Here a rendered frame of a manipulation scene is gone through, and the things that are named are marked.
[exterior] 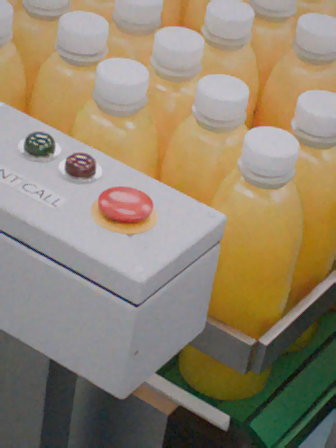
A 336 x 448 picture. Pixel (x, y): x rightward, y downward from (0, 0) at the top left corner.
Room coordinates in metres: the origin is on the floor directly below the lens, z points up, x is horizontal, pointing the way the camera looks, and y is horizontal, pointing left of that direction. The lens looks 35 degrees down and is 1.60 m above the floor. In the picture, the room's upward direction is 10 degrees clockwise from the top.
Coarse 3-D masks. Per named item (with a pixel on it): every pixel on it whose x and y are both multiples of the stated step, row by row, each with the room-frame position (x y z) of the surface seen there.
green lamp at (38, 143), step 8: (32, 136) 0.78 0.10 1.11; (40, 136) 0.78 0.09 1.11; (48, 136) 0.78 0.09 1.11; (24, 144) 0.77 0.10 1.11; (32, 144) 0.77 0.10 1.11; (40, 144) 0.77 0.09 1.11; (48, 144) 0.77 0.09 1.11; (32, 152) 0.77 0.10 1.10; (40, 152) 0.77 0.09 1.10; (48, 152) 0.77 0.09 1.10
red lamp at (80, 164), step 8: (80, 152) 0.77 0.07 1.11; (72, 160) 0.76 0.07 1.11; (80, 160) 0.76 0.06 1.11; (88, 160) 0.76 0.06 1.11; (64, 168) 0.76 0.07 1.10; (72, 168) 0.75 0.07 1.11; (80, 168) 0.75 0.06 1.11; (88, 168) 0.75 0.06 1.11; (96, 168) 0.76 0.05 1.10; (80, 176) 0.75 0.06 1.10; (88, 176) 0.75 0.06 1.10
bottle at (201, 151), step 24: (192, 120) 0.88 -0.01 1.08; (216, 120) 0.86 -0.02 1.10; (240, 120) 0.87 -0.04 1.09; (168, 144) 0.88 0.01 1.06; (192, 144) 0.86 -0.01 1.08; (216, 144) 0.86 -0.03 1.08; (240, 144) 0.86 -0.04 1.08; (168, 168) 0.86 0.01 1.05; (192, 168) 0.85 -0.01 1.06; (216, 168) 0.85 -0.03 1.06; (192, 192) 0.84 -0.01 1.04
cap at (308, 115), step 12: (300, 96) 0.89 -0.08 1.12; (312, 96) 0.89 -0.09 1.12; (324, 96) 0.89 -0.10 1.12; (300, 108) 0.87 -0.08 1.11; (312, 108) 0.87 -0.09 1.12; (324, 108) 0.87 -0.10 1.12; (300, 120) 0.87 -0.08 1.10; (312, 120) 0.86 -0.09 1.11; (324, 120) 0.86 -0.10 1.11; (312, 132) 0.86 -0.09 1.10; (324, 132) 0.86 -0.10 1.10
